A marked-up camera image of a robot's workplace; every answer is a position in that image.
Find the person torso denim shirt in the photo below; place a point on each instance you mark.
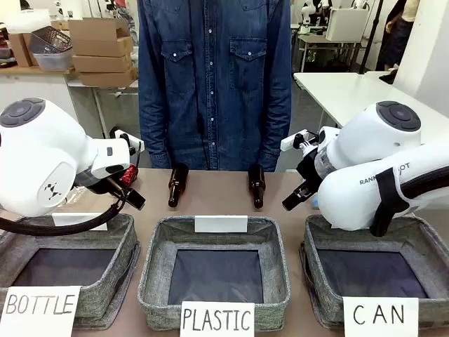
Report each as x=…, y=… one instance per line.
x=210, y=87

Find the grey fabric basket can sign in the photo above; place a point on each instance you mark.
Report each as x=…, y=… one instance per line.
x=310, y=252

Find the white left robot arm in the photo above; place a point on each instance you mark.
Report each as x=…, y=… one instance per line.
x=35, y=158

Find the background person dark skirt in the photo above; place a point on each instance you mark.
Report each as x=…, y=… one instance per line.
x=396, y=38

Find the clear plastic bottle blue cap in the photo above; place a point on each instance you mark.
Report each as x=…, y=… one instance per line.
x=315, y=203

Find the grey fabric basket bottle sign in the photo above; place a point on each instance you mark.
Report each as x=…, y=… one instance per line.
x=122, y=245

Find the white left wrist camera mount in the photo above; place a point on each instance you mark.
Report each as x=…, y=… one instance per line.
x=135, y=143

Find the brown glass bottle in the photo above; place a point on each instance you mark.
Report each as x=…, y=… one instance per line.
x=256, y=179
x=177, y=182

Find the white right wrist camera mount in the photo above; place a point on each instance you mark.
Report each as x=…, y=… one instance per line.
x=291, y=141

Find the grey background table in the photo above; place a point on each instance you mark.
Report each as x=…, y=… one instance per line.
x=322, y=40

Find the person left forearm denim sleeve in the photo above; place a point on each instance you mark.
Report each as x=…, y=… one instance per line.
x=277, y=133

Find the white foam sheet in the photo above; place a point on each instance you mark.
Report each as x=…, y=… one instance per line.
x=28, y=21

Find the black tripod pole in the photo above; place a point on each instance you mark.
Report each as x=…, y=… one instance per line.
x=370, y=38

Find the white box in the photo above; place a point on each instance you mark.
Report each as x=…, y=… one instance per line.
x=345, y=24

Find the blank white card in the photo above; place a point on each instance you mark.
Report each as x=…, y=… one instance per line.
x=70, y=218
x=221, y=224

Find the white paper sign CAN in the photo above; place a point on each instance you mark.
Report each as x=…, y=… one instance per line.
x=380, y=316

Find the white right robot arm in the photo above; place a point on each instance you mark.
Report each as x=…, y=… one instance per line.
x=368, y=140

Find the grey fabric basket plastic sign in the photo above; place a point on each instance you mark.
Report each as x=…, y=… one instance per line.
x=154, y=281

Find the small cardboard box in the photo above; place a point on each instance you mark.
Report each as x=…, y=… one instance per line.
x=21, y=49

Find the open cardboard box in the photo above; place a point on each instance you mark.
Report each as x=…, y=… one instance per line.
x=98, y=35

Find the person right forearm denim sleeve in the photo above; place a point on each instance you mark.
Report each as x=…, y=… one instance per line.
x=154, y=133

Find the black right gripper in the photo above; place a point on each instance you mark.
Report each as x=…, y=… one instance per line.
x=308, y=168

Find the black mesh basket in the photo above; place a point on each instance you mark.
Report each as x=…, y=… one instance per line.
x=51, y=40

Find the white paper sign PLASTIC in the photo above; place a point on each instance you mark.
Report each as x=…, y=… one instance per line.
x=217, y=319

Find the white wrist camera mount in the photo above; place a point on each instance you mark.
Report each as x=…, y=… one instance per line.
x=135, y=143
x=291, y=141

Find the clear plastic bin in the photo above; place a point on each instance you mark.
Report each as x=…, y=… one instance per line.
x=52, y=61

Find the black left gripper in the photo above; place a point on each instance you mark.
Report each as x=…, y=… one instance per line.
x=113, y=186

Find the crushed red can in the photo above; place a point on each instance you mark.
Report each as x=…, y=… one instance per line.
x=130, y=173

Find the white paper sign BOTTLE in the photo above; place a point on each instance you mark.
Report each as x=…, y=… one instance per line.
x=38, y=309

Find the flat closed cardboard box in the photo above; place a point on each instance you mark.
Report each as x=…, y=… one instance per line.
x=108, y=78
x=101, y=63

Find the white side table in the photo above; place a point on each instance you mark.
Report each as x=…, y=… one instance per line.
x=350, y=94

